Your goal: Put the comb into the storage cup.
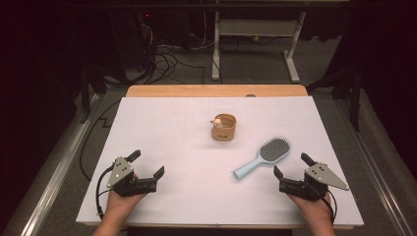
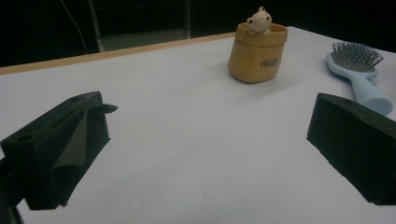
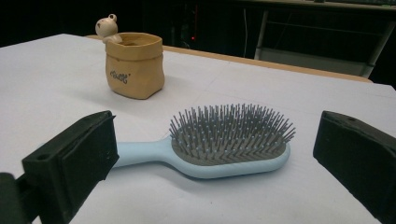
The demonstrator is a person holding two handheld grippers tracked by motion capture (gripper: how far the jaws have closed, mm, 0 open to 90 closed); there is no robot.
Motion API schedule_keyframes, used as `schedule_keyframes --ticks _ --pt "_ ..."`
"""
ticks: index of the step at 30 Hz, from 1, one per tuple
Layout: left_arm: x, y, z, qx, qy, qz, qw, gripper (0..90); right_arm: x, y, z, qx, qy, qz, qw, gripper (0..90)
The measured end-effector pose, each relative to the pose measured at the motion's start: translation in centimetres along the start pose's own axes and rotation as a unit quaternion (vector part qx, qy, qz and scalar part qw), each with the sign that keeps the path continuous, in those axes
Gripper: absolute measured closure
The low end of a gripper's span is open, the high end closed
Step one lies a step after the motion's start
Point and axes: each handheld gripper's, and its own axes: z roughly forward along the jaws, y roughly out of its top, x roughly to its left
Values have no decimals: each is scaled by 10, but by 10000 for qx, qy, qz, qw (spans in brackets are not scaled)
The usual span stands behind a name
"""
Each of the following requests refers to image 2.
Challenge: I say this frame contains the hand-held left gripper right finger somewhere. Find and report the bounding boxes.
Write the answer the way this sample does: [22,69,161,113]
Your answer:
[306,92,396,206]

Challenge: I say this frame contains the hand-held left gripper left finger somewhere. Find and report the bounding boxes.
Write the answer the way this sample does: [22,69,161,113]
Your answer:
[0,91,119,210]

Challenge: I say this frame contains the light blue hairbrush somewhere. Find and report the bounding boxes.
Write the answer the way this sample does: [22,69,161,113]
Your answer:
[325,41,394,117]

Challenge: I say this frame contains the thin grey cable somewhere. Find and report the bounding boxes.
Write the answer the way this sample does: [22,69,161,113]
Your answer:
[60,0,89,54]

